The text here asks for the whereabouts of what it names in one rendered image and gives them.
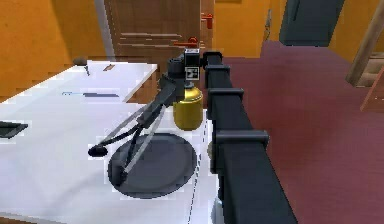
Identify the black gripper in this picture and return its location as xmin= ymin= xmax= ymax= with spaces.
xmin=87 ymin=56 xmax=186 ymax=186

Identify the gold dispenser bottle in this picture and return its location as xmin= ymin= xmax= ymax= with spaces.
xmin=172 ymin=82 xmax=204 ymax=132

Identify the dark grey round plate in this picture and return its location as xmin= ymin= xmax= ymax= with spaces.
xmin=107 ymin=132 xmax=198 ymax=200

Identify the white table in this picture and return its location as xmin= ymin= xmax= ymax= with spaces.
xmin=0 ymin=60 xmax=221 ymax=224

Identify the black flat tray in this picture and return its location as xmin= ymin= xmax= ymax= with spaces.
xmin=0 ymin=121 xmax=29 ymax=140

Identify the brown wooden door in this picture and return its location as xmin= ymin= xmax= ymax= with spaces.
xmin=103 ymin=0 xmax=216 ymax=69

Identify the dark grey fridge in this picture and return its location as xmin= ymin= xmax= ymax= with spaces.
xmin=278 ymin=0 xmax=346 ymax=48

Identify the light wooden furniture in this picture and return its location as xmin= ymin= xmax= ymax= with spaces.
xmin=345 ymin=0 xmax=384 ymax=114

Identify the blue handled knife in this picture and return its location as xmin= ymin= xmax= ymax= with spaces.
xmin=61 ymin=91 xmax=120 ymax=99

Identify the red door handle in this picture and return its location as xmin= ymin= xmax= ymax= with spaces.
xmin=173 ymin=36 xmax=199 ymax=48
xmin=200 ymin=12 xmax=214 ymax=30

